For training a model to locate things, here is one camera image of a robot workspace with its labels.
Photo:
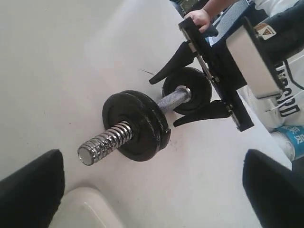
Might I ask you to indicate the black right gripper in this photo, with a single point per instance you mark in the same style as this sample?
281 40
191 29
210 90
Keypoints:
220 69

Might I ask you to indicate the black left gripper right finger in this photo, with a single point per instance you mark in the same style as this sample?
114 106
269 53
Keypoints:
275 192

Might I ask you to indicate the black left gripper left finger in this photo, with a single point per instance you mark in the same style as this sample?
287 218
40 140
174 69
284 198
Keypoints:
30 197

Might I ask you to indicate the chrome threaded dumbbell bar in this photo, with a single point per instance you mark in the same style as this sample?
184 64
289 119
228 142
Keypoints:
100 146

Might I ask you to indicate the bare operator hand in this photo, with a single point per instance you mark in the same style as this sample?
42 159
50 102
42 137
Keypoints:
200 18

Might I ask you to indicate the white rectangular plastic tray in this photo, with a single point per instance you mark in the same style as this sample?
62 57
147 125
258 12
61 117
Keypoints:
85 207

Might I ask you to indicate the blue labelled water bottle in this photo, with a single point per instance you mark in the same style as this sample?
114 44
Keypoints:
290 139

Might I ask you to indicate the white printed bag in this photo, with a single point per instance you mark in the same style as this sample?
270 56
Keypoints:
286 109

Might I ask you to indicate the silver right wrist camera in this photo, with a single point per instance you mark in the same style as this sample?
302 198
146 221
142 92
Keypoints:
253 62

